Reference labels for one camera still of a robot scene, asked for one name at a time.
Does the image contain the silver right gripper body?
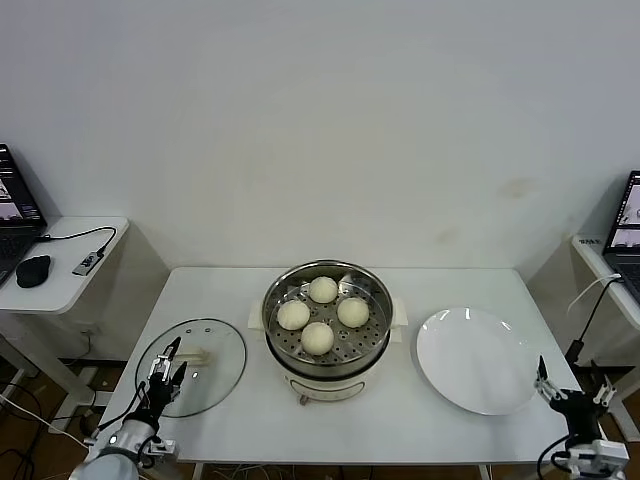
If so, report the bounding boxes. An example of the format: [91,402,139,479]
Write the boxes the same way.
[548,389,602,440]

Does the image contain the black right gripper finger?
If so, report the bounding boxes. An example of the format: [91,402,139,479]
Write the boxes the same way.
[592,374,617,408]
[533,354,570,404]

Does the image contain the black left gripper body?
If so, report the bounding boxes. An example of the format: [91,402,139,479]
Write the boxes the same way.
[141,375,181,422]

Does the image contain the glass lid with cream handle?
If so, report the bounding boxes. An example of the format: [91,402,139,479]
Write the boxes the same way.
[135,318,248,419]

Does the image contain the white steamed baozi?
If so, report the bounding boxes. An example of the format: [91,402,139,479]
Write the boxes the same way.
[336,297,371,328]
[277,300,311,331]
[301,321,335,357]
[308,275,339,304]

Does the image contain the perforated steel steamer basket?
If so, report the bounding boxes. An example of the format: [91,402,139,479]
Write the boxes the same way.
[262,258,394,380]

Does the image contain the white round plate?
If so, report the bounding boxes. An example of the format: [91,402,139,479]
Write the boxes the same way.
[416,307,541,416]

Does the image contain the white side table rounded corner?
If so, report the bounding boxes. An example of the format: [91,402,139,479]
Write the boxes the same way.
[0,215,131,431]

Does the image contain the small grey usb device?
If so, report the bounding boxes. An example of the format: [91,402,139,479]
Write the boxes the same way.
[72,249,107,277]

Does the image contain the cream electric cooking pot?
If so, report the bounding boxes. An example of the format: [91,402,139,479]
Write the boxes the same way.
[248,297,409,407]

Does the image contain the black computer mouse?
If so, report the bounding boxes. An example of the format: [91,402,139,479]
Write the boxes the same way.
[14,254,52,289]

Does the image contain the black laptop with narrow screen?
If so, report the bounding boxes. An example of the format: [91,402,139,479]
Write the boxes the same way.
[602,169,640,306]

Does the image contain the black laptop with wide screen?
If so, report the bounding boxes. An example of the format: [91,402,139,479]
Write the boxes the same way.
[0,143,49,289]

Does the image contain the black power adapter cable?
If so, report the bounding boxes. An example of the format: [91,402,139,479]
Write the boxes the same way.
[567,273,624,366]

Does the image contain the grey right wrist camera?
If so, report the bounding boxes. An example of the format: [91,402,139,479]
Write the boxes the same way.
[592,439,630,476]

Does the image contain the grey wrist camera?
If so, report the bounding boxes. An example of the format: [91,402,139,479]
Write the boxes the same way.
[592,439,630,476]
[146,438,180,458]

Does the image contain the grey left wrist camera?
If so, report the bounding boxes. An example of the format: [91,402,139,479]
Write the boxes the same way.
[146,438,180,458]

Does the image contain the white floor cable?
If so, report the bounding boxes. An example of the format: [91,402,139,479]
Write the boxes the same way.
[0,392,94,449]

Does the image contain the white laptop cable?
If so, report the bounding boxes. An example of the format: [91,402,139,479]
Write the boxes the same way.
[568,272,625,315]

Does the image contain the black usb cable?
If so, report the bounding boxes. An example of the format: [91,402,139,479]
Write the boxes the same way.
[35,225,118,256]

